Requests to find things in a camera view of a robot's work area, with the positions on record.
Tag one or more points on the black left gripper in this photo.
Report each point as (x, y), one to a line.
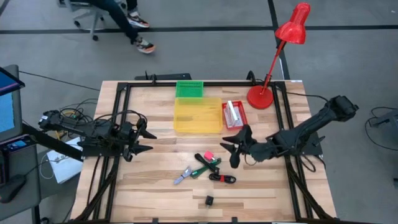
(129, 137)

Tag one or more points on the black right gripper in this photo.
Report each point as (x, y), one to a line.
(258, 149)

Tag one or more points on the small pink cube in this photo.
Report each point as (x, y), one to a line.
(209, 155)

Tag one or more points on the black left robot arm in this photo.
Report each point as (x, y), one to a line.
(93, 130)

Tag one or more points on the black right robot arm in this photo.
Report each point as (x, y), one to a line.
(304, 130)

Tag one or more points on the red plastic bin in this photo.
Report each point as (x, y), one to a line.
(244, 115)

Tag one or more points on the yellow plastic bin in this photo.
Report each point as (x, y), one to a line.
(186, 105)

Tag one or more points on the green plastic bin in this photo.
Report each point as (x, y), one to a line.
(189, 88)

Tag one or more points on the red desk lamp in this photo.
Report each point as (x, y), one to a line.
(260, 97)

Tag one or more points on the black flat bar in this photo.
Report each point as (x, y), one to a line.
(174, 76)

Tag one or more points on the white paper sheet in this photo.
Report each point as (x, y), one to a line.
(66, 171)

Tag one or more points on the black diagonal support beam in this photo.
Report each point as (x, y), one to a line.
(53, 143)

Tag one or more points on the grey side table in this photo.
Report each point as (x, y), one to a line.
(28, 168)

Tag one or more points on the person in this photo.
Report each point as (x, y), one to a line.
(119, 15)

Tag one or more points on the black computer mouse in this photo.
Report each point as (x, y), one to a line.
(12, 188)

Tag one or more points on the computer monitor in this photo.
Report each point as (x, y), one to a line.
(6, 115)

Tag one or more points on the grey floor device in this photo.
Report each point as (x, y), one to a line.
(390, 119)

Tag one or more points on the black USB wall charger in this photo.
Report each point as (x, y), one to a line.
(210, 200)

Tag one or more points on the black metal table frame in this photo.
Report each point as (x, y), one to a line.
(199, 84)

